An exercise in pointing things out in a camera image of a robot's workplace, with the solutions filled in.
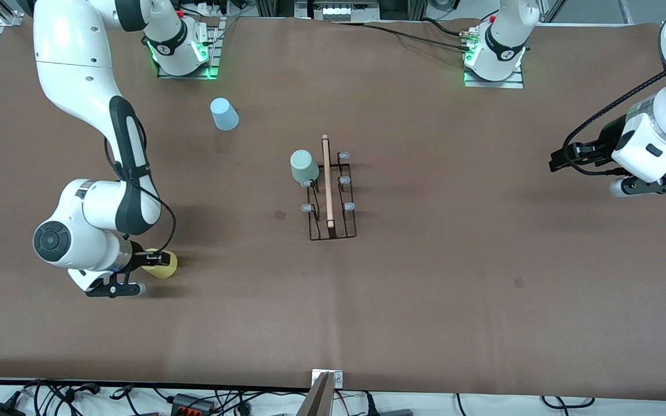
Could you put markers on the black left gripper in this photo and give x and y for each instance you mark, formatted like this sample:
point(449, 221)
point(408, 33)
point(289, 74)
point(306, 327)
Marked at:
point(606, 140)

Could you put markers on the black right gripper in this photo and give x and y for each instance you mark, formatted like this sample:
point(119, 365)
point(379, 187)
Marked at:
point(137, 260)

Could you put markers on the yellow plastic cup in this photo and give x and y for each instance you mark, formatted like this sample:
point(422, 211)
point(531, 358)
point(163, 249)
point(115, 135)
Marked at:
point(164, 271)

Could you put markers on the sage green plastic cup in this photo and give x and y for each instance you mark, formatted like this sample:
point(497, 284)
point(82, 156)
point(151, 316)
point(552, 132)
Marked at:
point(304, 167)

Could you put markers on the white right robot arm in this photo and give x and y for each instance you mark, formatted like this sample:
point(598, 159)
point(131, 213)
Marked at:
point(73, 58)

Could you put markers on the light blue plastic cup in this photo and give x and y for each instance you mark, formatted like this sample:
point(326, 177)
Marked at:
point(224, 115)

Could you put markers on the black orange connector box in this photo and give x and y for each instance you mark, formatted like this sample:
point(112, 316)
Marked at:
point(191, 403)

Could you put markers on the black power adapter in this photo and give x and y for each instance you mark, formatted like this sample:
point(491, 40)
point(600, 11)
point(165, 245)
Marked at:
point(0, 410)

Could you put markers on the brown paper table mat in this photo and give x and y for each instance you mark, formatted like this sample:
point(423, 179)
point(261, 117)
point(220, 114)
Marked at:
point(425, 318)

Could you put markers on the white power strip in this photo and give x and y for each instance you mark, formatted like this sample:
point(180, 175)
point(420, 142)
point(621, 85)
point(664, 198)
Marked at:
point(211, 8)

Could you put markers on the grey adapter block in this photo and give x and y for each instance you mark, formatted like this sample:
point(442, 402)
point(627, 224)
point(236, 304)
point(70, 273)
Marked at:
point(393, 412)

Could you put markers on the white terminal block box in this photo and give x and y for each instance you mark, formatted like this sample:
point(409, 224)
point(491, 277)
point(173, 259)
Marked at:
point(339, 11)

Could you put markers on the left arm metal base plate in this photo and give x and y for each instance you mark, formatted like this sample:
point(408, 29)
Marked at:
point(495, 84)

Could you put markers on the aluminium frame strut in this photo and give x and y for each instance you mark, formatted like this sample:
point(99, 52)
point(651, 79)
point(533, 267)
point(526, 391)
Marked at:
point(552, 10)
point(626, 11)

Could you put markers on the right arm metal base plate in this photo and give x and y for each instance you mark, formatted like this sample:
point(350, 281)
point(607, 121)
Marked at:
point(215, 52)

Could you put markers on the tan camera stand post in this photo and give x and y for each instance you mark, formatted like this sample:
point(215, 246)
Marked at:
point(318, 401)

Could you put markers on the small metal clamp bracket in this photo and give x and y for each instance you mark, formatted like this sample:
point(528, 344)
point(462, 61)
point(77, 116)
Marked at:
point(339, 379)

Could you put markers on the aluminium corner bracket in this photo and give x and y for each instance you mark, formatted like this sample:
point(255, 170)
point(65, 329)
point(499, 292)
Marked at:
point(12, 20)

